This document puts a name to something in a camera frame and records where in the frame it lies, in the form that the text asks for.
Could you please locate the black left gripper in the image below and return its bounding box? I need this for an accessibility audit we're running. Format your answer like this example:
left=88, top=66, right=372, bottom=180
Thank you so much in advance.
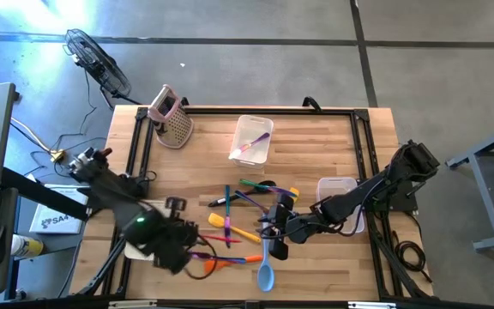
left=148, top=218, right=202, bottom=276

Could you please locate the orange silicone spatula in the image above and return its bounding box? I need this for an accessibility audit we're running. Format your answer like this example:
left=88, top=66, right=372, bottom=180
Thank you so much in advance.
left=203, top=254, right=264, bottom=276

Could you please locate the red silicone spatula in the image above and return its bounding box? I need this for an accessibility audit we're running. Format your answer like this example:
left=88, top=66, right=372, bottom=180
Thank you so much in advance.
left=198, top=233, right=244, bottom=245

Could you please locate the black slotted spoon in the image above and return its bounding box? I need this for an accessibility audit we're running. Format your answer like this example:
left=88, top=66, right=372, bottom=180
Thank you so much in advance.
left=207, top=179, right=278, bottom=209

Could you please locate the blue silicone spoon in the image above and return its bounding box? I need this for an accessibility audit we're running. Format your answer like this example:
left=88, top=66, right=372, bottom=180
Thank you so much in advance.
left=256, top=213, right=276, bottom=294

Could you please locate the iridescent metal spoon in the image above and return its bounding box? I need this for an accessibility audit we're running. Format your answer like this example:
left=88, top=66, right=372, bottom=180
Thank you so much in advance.
left=229, top=131, right=271, bottom=161

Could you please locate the white plastic bin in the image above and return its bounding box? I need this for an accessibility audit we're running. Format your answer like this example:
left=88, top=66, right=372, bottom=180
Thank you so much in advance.
left=228, top=113, right=275, bottom=170
left=122, top=199, right=176, bottom=263

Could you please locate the clear plastic bin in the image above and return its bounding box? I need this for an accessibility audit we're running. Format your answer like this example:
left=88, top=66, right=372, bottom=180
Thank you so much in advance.
left=316, top=176, right=366, bottom=236

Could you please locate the white printed booklet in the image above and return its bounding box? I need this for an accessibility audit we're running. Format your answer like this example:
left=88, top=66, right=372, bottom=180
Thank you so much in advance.
left=28, top=184, right=90, bottom=236

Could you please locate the black side desk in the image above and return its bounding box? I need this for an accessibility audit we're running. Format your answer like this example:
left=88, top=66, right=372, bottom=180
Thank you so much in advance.
left=0, top=166, right=92, bottom=301

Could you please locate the yellow spray can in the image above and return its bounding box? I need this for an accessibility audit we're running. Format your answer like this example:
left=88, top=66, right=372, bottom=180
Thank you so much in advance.
left=10, top=233, right=45, bottom=260

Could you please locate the black floor fan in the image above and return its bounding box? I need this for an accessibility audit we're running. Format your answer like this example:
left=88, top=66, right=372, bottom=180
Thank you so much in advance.
left=63, top=27, right=133, bottom=99

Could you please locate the grey metal stand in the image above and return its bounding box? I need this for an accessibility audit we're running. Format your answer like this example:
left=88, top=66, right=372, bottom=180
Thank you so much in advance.
left=444, top=119, right=494, bottom=253

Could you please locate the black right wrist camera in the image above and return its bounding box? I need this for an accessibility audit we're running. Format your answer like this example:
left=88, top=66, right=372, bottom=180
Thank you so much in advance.
left=268, top=238, right=291, bottom=262

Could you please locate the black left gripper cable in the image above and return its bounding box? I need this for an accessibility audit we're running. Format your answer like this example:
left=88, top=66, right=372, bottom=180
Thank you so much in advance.
left=184, top=238, right=219, bottom=281

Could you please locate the silver metal bracket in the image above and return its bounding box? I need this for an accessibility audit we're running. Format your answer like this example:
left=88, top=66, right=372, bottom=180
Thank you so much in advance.
left=346, top=300, right=399, bottom=309
left=108, top=300, right=159, bottom=309

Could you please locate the black aluminium table frame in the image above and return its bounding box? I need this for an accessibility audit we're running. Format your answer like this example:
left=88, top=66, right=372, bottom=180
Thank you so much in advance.
left=75, top=106, right=436, bottom=301

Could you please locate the metal box grater pink handle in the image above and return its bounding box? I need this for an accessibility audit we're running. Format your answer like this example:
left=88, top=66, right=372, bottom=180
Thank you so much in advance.
left=147, top=83, right=196, bottom=150

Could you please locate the coiled black cable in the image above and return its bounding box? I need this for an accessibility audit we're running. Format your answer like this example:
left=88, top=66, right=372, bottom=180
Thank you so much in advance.
left=392, top=230, right=429, bottom=282

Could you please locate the black floor cable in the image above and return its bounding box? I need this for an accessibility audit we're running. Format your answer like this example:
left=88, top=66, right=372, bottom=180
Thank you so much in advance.
left=23, top=68, right=109, bottom=179

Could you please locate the white floor cable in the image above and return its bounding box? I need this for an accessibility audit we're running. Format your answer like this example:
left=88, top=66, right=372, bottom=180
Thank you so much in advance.
left=9, top=116, right=56, bottom=155

